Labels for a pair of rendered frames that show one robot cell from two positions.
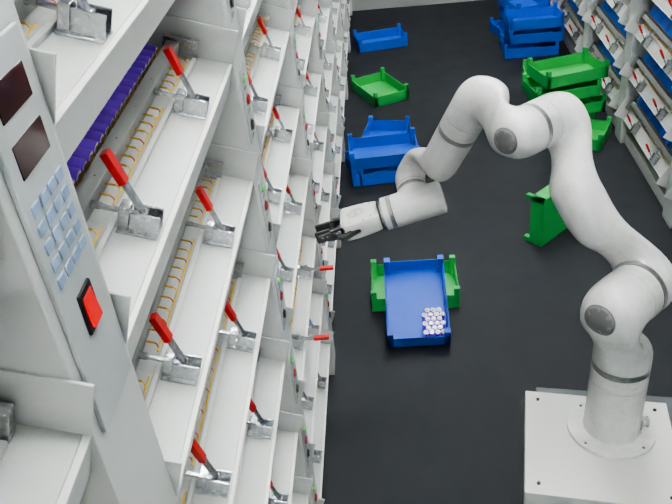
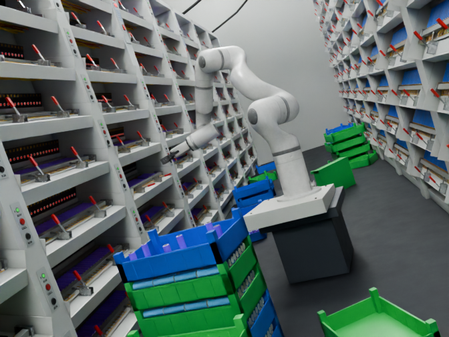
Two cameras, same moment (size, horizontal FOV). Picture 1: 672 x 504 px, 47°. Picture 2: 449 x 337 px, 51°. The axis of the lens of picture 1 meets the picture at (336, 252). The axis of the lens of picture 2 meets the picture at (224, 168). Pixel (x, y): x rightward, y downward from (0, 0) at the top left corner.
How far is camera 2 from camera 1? 1.34 m
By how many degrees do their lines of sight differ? 29
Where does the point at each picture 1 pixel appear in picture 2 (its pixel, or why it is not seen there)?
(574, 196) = (236, 75)
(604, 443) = (290, 196)
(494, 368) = not seen: hidden behind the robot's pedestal
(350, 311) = not seen: hidden behind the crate
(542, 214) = (320, 178)
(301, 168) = (156, 138)
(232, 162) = (65, 62)
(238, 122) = (64, 45)
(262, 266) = (87, 109)
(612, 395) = (282, 164)
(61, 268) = not seen: outside the picture
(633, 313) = (263, 106)
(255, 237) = (81, 95)
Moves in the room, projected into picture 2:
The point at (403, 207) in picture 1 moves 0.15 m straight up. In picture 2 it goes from (196, 135) to (186, 107)
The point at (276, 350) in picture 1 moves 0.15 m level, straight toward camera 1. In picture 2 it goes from (103, 155) to (94, 158)
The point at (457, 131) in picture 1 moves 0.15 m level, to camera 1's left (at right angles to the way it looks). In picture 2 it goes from (199, 81) to (170, 91)
